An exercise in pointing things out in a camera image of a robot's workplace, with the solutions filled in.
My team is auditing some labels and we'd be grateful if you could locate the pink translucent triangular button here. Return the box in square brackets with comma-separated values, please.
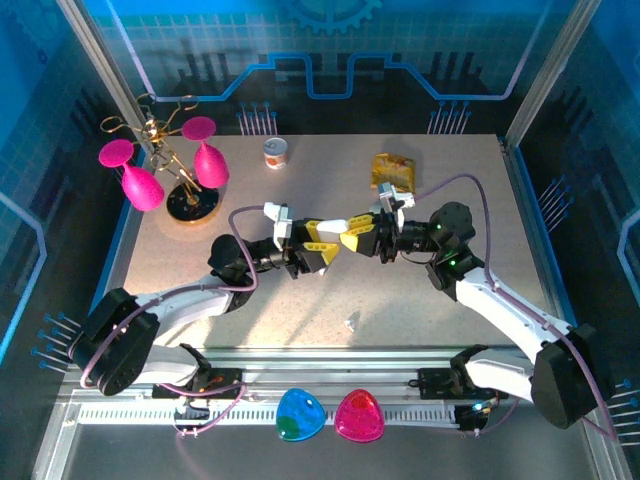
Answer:
[333, 388, 386, 444]

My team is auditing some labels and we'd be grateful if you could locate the blue triangular container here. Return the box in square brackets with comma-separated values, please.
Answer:
[275, 387, 326, 444]

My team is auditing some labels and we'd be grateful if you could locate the white slotted cable duct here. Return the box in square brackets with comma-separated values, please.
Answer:
[77, 403, 464, 427]

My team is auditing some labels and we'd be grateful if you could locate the aluminium mounting rail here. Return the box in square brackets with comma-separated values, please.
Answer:
[54, 344, 601, 401]

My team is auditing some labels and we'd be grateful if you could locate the small tin can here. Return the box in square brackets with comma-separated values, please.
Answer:
[263, 138, 290, 171]

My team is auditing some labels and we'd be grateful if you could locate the yellow snack packet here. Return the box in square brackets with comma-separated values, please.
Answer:
[370, 152, 419, 194]

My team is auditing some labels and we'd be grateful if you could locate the gold wire glass rack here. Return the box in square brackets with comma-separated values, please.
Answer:
[99, 92, 222, 224]

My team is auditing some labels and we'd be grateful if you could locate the black electronics board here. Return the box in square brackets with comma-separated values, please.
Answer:
[172, 399, 211, 436]
[455, 397, 495, 434]

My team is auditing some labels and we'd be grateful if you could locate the pink wine glass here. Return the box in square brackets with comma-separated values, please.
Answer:
[180, 115, 231, 190]
[98, 138, 166, 212]

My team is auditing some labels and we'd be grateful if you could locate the aluminium frame post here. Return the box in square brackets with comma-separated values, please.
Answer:
[501, 0, 605, 149]
[54, 0, 151, 156]

